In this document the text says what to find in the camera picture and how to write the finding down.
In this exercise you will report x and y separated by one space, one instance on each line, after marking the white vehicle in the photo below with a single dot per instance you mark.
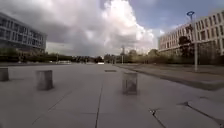
100 62

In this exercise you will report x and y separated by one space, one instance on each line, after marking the pole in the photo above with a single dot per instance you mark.
122 55

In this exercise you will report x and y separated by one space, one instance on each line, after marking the row of concrete bollards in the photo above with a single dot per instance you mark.
129 83

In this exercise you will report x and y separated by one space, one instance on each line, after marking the row of trees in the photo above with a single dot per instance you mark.
146 57

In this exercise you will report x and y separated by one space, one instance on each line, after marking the grey paved plaza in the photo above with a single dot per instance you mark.
100 106

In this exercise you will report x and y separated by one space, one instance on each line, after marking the dark raised ground strip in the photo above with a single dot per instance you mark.
186 75

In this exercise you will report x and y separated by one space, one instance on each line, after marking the large glass-fronted building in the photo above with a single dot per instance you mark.
20 35

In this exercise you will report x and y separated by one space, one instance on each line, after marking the pale multi-storey building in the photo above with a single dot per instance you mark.
206 31

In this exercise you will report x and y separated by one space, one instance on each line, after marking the lamp post with blue top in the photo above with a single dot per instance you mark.
195 46

